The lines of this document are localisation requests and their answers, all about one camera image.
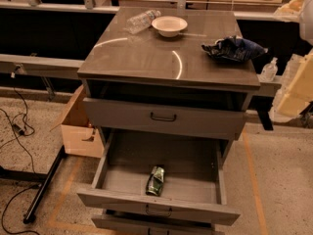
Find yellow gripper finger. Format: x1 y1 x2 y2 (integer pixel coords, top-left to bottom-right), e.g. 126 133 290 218
277 54 313 118

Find crushed green can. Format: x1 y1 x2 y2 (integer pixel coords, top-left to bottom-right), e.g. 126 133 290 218
146 166 165 197

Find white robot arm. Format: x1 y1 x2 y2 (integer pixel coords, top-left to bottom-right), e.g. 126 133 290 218
274 0 313 118

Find grey drawer cabinet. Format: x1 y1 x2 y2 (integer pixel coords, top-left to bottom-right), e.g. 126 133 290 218
78 8 259 232

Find grey top drawer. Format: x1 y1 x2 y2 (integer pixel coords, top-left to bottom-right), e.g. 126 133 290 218
83 98 246 140

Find grey open middle drawer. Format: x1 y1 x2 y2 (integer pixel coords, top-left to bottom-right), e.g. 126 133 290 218
78 131 240 225

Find grey bottom drawer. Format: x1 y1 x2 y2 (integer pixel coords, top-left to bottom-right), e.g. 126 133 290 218
92 214 224 235

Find clear sanitizer bottle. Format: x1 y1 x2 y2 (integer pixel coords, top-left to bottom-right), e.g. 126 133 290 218
260 57 278 82

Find blue chip bag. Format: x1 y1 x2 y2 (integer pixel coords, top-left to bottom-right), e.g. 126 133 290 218
201 36 267 63

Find white bowl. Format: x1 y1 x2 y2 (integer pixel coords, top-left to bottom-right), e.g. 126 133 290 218
152 16 188 37

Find clear plastic water bottle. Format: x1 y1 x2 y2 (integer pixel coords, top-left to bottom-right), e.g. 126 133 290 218
125 10 161 34

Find cardboard box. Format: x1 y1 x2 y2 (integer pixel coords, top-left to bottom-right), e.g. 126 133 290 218
51 85 104 158

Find black floor cable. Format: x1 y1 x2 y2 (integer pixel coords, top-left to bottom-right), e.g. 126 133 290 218
0 86 42 235

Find grey metal rail shelf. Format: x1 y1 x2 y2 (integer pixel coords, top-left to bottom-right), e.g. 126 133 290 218
0 54 83 79

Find black table leg frame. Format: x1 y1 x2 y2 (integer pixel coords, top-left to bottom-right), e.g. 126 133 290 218
0 147 66 224

